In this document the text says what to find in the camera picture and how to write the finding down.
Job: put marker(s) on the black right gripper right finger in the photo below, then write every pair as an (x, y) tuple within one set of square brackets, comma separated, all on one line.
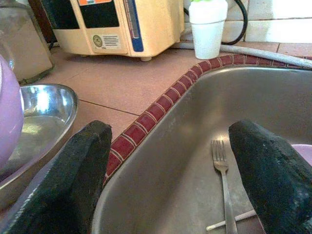
[(275, 185)]

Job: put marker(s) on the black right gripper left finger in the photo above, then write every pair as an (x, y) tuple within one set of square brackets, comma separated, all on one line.
[(65, 185)]

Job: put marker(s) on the purple bowl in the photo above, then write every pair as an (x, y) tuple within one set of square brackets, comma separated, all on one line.
[(304, 152), (8, 117)]

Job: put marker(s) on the pale thin stick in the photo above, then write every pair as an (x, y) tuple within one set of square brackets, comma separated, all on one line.
[(243, 215)]

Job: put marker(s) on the silver metal fork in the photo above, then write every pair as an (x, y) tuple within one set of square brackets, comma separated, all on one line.
[(220, 161)]

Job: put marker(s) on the stainless steel bowl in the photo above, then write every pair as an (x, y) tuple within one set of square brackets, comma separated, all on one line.
[(48, 126)]

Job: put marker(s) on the clear glass jar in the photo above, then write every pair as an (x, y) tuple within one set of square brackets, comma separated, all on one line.
[(26, 44)]

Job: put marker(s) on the small white green-capped bottle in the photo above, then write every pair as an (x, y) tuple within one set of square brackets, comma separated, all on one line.
[(207, 36)]

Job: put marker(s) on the beige water ionizer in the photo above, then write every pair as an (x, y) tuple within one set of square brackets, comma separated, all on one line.
[(151, 29)]

